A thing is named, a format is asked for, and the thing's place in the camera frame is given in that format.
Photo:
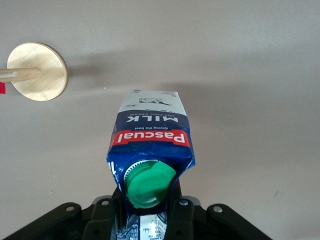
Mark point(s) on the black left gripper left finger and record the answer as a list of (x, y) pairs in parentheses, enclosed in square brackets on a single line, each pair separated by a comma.
[(100, 220)]

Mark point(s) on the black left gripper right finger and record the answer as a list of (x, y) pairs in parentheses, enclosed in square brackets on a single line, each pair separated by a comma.
[(190, 222)]

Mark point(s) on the blue Pascal milk carton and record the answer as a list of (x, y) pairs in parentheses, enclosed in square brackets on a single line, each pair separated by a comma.
[(150, 125)]

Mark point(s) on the red plastic cup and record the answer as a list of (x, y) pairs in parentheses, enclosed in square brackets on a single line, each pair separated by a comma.
[(2, 88)]

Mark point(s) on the wooden mug tree stand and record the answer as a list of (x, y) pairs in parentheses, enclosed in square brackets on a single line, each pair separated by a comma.
[(45, 85)]

